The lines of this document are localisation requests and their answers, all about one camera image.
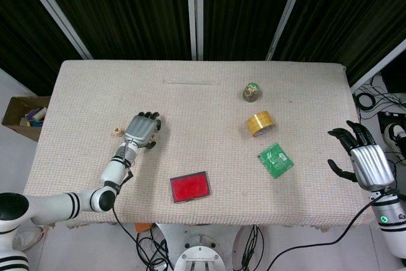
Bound white black sneaker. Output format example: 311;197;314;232
384;123;406;158

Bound black cable pile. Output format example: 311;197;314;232
352;74;406;121

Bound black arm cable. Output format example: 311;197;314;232
265;190;394;271
110;169;174;271

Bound brown cardboard box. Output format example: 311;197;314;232
1;95;51;143

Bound dark green curtain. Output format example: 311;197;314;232
0;0;406;96

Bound green foil jelly cup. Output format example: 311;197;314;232
242;81;263;103

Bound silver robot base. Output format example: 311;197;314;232
154;222;254;271

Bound green foil packet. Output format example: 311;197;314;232
257;142;295;180

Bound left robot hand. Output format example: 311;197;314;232
122;111;164;151

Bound red ink pad case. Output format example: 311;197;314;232
169;171;213;204

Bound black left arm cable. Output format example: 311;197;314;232
110;169;174;271

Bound white roll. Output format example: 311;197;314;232
33;107;48;123

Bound white frame post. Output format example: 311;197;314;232
185;0;204;61
15;0;93;60
347;39;406;91
265;0;311;62

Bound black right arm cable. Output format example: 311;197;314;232
265;190;394;271

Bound yellow packing tape roll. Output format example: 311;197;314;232
246;110;275;138

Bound black floor cable bundle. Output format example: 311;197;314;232
136;225;174;271
240;225;266;271

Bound black monitor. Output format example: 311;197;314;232
380;60;406;95

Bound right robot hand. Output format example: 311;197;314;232
327;120;396;192

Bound beige woven tablecloth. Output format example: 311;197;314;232
23;59;374;229

